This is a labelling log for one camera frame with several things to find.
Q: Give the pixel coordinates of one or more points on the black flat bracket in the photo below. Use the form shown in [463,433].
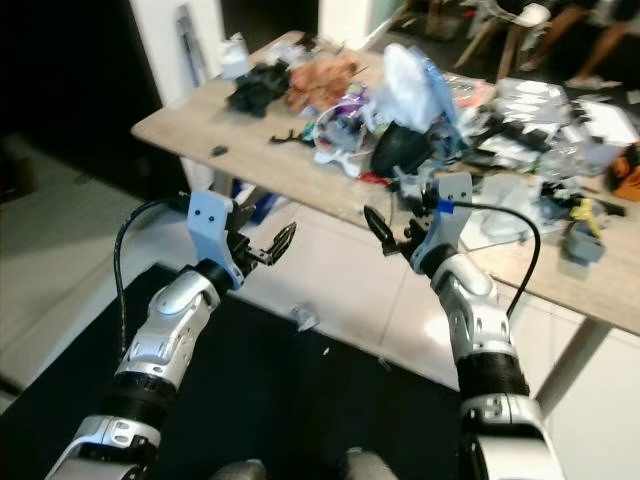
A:
[290,135]

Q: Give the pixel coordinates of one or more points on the grey robot right leg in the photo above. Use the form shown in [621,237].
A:
[365,466]

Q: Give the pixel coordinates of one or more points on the white pillar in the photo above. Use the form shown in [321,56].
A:
[160,45]

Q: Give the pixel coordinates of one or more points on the grey robot left leg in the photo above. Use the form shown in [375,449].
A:
[240,470]

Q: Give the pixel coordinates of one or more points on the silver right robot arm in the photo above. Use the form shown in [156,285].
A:
[485,330]

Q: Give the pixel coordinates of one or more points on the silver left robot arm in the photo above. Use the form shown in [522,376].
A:
[165,335]

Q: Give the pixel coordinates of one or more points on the person bare leg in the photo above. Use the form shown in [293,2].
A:
[542,32]
[605,48]

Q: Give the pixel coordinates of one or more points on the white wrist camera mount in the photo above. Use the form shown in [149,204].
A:
[450,212]
[210,222]

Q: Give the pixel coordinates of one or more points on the black floor mat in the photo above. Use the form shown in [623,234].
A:
[310,395]

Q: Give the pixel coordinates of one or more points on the blue tape strip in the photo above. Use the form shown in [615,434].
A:
[446,206]

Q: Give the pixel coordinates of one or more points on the small white container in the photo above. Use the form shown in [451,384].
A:
[233,58]

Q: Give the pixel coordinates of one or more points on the grey robot leg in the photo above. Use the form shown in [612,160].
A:
[240,470]
[365,466]

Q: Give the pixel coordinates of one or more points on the crumpled clear plastic trash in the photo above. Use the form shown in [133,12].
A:
[303,318]

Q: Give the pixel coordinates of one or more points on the white paper sheet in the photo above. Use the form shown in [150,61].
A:
[610,120]

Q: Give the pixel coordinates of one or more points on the yellow small tool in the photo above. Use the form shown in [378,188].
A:
[582,210]

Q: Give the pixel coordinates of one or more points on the black round object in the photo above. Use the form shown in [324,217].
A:
[400,150]

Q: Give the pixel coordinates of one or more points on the light wooden table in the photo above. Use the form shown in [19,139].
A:
[280,165]

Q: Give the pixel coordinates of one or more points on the clear plastic bag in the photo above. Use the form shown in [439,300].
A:
[510,215]

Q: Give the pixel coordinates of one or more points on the wooden leg chair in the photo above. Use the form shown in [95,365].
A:
[500,35]

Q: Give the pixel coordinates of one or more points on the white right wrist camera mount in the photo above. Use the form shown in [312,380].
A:
[450,212]

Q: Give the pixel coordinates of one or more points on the small black part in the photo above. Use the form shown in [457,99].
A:
[218,151]

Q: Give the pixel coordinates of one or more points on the orange crumpled cloth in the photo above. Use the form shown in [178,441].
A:
[322,82]

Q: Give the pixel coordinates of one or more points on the white plastic bag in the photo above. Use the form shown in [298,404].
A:
[408,90]

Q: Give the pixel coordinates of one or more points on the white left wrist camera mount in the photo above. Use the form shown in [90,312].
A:
[210,222]

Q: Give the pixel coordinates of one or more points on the clear plastic package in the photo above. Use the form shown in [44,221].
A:
[526,98]

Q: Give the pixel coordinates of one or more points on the blue plastic bag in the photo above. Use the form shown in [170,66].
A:
[448,98]

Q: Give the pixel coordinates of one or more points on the grey plastic part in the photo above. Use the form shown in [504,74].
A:
[586,245]

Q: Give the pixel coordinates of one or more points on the orange black tool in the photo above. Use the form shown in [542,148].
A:
[626,172]

